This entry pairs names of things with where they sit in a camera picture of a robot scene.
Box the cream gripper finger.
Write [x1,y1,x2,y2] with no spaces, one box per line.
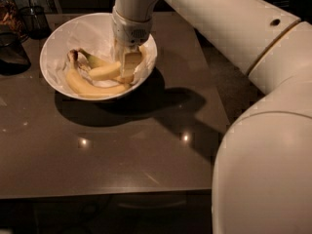
[113,40,124,61]
[120,46,145,78]

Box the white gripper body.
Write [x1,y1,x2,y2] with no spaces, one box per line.
[112,6,153,47]

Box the yellow banana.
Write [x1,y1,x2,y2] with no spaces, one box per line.
[89,61,121,81]
[65,50,130,98]

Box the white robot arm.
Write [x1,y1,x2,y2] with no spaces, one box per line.
[113,0,312,234]

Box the green-tipped banana back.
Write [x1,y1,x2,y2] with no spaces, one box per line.
[78,49,134,83]

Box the yellow banana bottom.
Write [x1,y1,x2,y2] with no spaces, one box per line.
[65,50,130,98]

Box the white bowl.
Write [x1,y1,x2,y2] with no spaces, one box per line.
[40,13,157,101]

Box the dark bowl at left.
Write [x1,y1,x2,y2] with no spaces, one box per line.
[0,32,31,75]

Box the white paper liner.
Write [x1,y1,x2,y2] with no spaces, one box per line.
[40,14,157,94]

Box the grey table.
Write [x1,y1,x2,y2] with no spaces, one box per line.
[0,11,230,234]

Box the black mesh pen cup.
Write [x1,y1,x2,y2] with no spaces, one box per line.
[19,0,52,40]

